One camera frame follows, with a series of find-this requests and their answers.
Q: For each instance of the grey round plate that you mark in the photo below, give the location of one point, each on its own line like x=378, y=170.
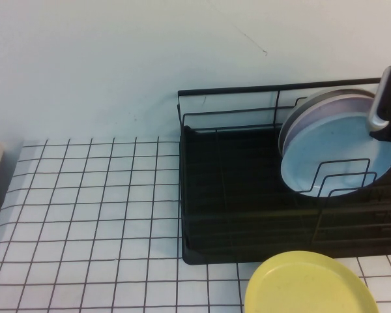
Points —
x=332, y=93

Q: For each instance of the white black-grid tablecloth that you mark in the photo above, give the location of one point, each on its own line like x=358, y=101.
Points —
x=84, y=212

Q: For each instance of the pale pink round plate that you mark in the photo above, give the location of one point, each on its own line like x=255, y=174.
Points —
x=329, y=109

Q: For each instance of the light blue round plate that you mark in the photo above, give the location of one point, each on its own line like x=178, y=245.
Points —
x=329, y=146

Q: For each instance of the yellow round plate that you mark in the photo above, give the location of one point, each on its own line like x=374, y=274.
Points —
x=306, y=287

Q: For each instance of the black plastic drip tray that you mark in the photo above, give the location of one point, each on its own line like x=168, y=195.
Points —
x=247, y=163

